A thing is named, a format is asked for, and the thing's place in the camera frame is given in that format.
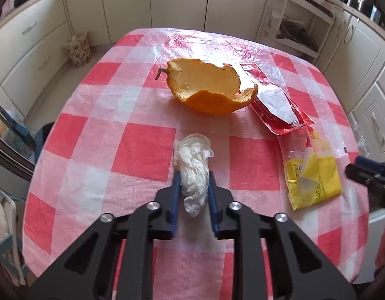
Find cream cabinet with drawers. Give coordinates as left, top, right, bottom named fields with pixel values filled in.
left=324, top=9, right=385, bottom=163

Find orange peel with stem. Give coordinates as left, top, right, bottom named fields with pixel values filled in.
left=155, top=58, right=259, bottom=115

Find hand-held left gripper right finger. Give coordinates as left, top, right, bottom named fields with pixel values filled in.
left=208, top=172, right=357, bottom=300

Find white tissue paper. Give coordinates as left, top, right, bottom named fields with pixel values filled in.
left=173, top=133, right=214, bottom=219

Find red checkered plastic tablecloth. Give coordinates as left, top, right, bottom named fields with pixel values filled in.
left=22, top=27, right=370, bottom=300

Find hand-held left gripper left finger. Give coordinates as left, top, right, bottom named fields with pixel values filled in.
left=27, top=172, right=182, bottom=300

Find black wok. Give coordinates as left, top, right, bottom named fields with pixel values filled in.
left=275, top=19, right=320, bottom=52

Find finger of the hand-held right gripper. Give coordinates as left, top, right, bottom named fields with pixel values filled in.
left=355, top=155, right=385, bottom=173
left=345, top=164, right=379, bottom=184

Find white shelf rack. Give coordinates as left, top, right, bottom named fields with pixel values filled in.
left=256, top=0, right=337, bottom=66

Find red and white wrapper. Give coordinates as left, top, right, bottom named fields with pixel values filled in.
left=238, top=63, right=316, bottom=136

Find yellow plastic packet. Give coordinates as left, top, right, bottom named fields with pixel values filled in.
left=278, top=129, right=348, bottom=211

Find floral waste bin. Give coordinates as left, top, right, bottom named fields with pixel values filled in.
left=66, top=31, right=93, bottom=68

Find white appliance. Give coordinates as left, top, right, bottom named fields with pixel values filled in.
left=369, top=209, right=385, bottom=276

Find cream kitchen cabinets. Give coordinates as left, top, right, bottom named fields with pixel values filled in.
left=0, top=0, right=274, bottom=85

